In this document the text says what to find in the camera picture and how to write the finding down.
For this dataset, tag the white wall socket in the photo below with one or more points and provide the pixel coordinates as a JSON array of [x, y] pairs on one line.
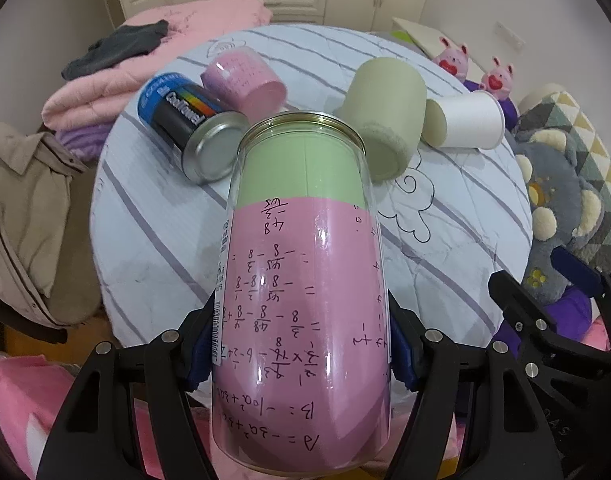
[[515, 42]]

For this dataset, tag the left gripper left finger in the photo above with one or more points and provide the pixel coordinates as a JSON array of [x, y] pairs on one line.
[[95, 433]]

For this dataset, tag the pink bunny toy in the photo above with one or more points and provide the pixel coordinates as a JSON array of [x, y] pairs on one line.
[[499, 81], [453, 59]]

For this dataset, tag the white paper cup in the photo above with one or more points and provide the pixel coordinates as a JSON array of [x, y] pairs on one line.
[[472, 120]]

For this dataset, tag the white bedside board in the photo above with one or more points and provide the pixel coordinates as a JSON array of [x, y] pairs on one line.
[[424, 38]]

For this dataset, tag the beige jacket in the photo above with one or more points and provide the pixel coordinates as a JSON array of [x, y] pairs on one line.
[[48, 281]]

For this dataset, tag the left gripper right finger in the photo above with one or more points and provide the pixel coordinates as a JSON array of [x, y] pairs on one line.
[[506, 434]]

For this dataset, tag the grey plush paw toy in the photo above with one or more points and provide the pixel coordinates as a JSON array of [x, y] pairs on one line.
[[566, 210]]

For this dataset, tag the purple folded blanket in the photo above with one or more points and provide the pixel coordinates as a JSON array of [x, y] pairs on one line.
[[85, 143]]

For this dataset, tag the right pink bunny toy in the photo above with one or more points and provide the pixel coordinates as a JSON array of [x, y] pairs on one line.
[[499, 81]]

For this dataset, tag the clear pink green jar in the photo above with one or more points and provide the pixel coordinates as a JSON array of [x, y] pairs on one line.
[[301, 338]]

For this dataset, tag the blue black CoolTowel can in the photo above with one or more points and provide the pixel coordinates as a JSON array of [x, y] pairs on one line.
[[202, 131]]

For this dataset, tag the small pink cup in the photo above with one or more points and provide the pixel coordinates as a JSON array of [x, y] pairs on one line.
[[242, 79]]

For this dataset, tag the light green felt cup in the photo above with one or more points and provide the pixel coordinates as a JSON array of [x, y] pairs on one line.
[[386, 105]]

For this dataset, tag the left pink bunny toy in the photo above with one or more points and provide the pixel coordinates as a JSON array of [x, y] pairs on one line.
[[453, 59]]

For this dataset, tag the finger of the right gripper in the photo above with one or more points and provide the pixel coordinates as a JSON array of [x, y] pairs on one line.
[[535, 319], [580, 269]]

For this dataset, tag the pink folded quilt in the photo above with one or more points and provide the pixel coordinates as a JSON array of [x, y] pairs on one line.
[[102, 96]]

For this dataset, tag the dark grey garment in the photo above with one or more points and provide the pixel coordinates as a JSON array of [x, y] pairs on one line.
[[127, 41]]

